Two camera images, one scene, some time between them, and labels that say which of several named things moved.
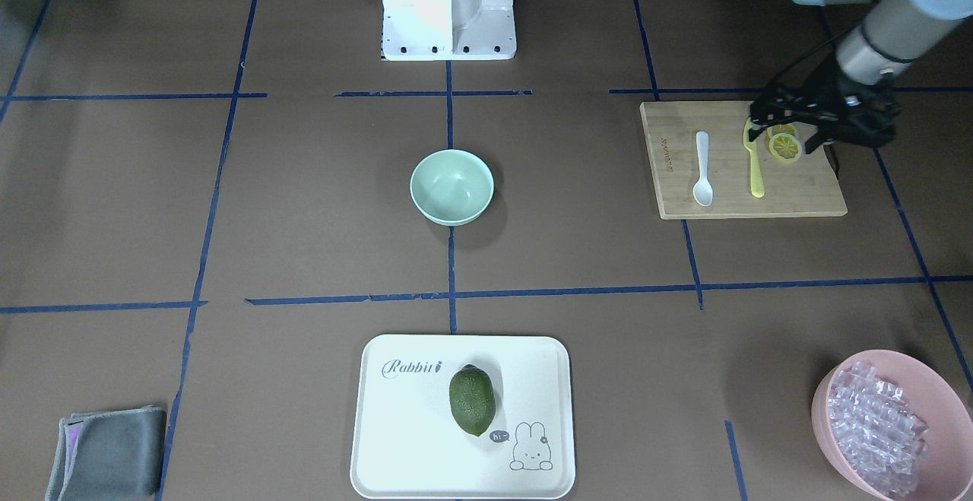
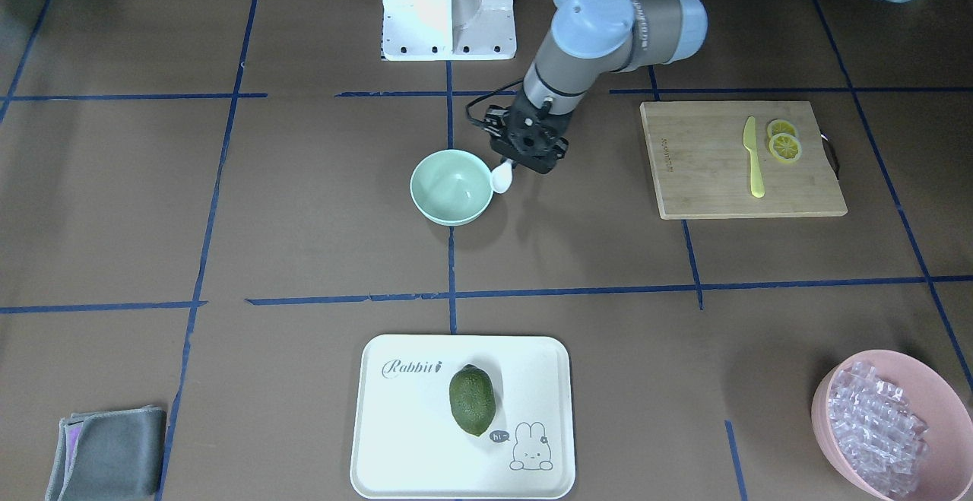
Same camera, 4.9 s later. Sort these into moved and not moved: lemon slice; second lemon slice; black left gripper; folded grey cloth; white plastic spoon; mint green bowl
Moved: white plastic spoon; black left gripper
Not moved: lemon slice; mint green bowl; second lemon slice; folded grey cloth
